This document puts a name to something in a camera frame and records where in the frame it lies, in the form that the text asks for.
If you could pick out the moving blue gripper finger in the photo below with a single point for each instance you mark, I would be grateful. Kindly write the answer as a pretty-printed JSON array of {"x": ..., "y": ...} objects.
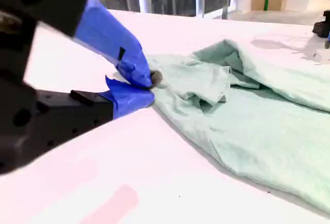
[{"x": 108, "y": 36}]

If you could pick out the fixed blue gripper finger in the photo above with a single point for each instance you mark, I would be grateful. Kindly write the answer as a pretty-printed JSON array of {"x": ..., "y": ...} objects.
[{"x": 85, "y": 110}]

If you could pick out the pale green T-shirt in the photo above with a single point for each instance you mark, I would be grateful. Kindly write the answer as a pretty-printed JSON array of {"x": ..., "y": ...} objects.
[{"x": 257, "y": 131}]

